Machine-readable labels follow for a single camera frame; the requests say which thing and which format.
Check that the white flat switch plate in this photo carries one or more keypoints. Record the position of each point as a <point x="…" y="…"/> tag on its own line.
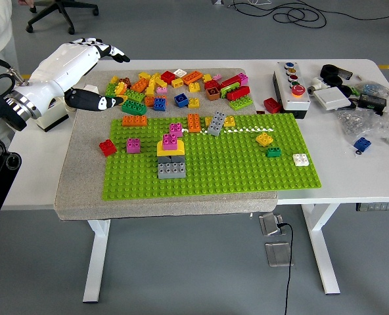
<point x="332" y="98"/>

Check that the white red-green switch box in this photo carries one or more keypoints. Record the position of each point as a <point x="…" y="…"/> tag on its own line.
<point x="54" y="119"/>

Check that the push-button control box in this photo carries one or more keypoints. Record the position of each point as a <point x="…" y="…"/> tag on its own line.
<point x="291" y="98"/>

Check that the magenta two-by-two brick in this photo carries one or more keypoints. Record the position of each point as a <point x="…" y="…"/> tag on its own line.
<point x="133" y="145"/>
<point x="175" y="129"/>
<point x="169" y="141"/>

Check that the brown hollow brick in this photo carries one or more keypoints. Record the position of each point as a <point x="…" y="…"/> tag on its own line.
<point x="212" y="94"/>

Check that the black office chair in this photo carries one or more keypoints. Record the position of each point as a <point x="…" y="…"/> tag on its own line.
<point x="64" y="6"/>

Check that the blue hollow brick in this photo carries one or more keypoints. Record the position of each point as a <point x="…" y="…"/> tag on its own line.
<point x="181" y="99"/>

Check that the long yellow brick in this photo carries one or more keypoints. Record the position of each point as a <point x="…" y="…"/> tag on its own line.
<point x="151" y="87"/>

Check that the grey two-by-four brick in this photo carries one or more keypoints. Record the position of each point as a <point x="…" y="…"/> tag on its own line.
<point x="216" y="123"/>
<point x="171" y="170"/>

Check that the dark green two-by-two brick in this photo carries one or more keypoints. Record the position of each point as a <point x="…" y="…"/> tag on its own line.
<point x="273" y="152"/>

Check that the long lime brick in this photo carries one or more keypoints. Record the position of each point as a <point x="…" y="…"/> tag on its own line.
<point x="229" y="90"/>

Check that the lime two-by-four brick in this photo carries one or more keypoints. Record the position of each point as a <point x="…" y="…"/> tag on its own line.
<point x="134" y="95"/>
<point x="240" y="103"/>

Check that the small light pink brick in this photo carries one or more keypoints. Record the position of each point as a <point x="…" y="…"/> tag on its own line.
<point x="217" y="77"/>

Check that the white two-by-two brick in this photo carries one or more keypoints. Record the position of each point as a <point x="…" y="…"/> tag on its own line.
<point x="301" y="159"/>

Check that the dark green two-by-four brick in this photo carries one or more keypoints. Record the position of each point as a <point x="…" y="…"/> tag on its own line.
<point x="133" y="107"/>

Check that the black adapter box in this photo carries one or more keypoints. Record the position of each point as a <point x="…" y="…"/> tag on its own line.
<point x="372" y="102"/>

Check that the red two-by-two brick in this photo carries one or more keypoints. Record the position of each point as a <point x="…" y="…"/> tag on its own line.
<point x="167" y="77"/>
<point x="107" y="147"/>

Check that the white plug fitting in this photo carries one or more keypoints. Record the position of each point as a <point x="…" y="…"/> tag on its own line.
<point x="316" y="85"/>

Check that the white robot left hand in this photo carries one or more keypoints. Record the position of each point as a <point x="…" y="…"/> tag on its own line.
<point x="59" y="65"/>

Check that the table height control panel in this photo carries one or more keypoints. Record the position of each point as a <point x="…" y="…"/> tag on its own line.
<point x="380" y="206"/>

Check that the white table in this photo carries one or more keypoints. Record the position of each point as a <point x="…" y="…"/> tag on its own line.
<point x="345" y="177"/>

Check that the yellow-orange brick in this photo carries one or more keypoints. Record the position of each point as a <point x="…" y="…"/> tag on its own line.
<point x="120" y="88"/>

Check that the metal floor plate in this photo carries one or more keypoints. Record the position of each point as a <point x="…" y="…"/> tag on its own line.
<point x="278" y="254"/>

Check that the dark grey sloped brick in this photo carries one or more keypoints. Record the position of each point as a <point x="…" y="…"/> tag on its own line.
<point x="171" y="158"/>

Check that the long red brick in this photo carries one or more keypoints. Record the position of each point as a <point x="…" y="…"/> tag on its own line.
<point x="230" y="80"/>

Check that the yellow two-by-two brick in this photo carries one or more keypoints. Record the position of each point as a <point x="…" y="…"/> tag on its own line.
<point x="264" y="138"/>
<point x="229" y="121"/>
<point x="194" y="87"/>
<point x="193" y="103"/>

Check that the clear bags of screws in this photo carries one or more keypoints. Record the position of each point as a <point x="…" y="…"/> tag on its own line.
<point x="368" y="124"/>

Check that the orange two-by-four brick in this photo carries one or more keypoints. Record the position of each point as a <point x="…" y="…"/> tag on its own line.
<point x="194" y="122"/>
<point x="192" y="77"/>
<point x="139" y="84"/>
<point x="134" y="120"/>

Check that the metal floor socket box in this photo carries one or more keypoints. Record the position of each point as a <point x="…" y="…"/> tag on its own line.
<point x="271" y="224"/>

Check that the grey-brown mat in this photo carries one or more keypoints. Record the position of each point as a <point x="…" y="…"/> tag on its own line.
<point x="181" y="206"/>

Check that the green studded baseplate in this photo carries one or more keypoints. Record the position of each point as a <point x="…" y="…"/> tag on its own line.
<point x="230" y="170"/>

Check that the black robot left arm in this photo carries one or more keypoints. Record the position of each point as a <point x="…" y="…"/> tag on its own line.
<point x="0" y="111"/>

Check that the red two-by-four brick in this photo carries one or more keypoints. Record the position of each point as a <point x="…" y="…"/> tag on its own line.
<point x="238" y="93"/>

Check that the blue two-by-two brick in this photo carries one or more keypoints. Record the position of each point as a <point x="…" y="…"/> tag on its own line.
<point x="362" y="143"/>
<point x="159" y="104"/>

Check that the black round part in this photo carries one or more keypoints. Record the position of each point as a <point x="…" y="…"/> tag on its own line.
<point x="345" y="90"/>

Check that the yellow arch brick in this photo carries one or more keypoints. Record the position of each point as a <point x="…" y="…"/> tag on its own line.
<point x="178" y="150"/>

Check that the small yellow brick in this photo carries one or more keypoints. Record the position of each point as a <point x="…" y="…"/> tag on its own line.
<point x="114" y="79"/>
<point x="208" y="121"/>
<point x="207" y="78"/>

